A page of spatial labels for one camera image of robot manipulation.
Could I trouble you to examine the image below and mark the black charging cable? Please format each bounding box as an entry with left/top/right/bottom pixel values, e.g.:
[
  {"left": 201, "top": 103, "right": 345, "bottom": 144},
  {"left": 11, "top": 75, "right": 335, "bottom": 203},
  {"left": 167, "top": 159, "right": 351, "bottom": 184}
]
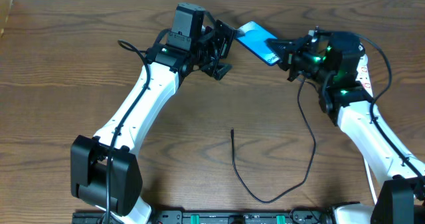
[{"left": 230, "top": 77, "right": 317, "bottom": 204}]

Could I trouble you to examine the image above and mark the blue Galaxy smartphone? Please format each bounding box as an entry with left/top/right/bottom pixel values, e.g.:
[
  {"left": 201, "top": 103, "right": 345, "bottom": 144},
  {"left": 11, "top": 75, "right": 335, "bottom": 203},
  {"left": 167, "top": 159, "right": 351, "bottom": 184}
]
[{"left": 236, "top": 21, "right": 280, "bottom": 66}]

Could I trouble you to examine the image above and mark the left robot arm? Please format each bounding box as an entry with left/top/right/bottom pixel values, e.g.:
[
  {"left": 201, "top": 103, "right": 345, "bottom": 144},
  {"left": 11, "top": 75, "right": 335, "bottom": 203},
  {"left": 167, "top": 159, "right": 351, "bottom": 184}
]
[{"left": 70, "top": 3, "right": 237, "bottom": 223}]

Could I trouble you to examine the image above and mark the white power strip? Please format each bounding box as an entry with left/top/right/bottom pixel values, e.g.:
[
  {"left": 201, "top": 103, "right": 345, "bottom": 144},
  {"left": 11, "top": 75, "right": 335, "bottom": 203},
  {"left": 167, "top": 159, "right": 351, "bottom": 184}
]
[{"left": 356, "top": 54, "right": 373, "bottom": 96}]

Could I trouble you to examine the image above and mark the white power strip cord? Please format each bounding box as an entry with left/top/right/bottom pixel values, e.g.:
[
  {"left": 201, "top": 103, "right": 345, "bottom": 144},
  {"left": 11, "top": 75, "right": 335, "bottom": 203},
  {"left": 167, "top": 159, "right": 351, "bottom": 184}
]
[{"left": 363, "top": 157, "right": 379, "bottom": 205}]

